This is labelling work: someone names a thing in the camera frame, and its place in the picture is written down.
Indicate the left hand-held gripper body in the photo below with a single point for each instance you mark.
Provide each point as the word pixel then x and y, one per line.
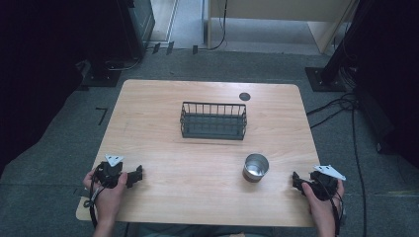
pixel 108 173

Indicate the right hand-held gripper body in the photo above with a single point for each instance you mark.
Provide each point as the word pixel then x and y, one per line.
pixel 324 186

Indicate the person's right hand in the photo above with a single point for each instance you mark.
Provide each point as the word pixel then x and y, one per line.
pixel 321 205

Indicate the person's left hand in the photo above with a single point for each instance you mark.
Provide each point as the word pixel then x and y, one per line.
pixel 106 197

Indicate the metal cup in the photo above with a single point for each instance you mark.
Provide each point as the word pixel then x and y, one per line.
pixel 255 168

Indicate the black round table grommet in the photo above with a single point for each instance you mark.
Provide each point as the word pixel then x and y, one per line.
pixel 244 96

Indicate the dark equipment cabinet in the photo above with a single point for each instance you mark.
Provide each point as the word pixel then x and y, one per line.
pixel 140 24

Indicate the light wooden desk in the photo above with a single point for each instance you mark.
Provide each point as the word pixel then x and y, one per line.
pixel 280 18

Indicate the black stand with base plate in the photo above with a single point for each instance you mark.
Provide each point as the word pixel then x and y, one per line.
pixel 102 74
pixel 326 77

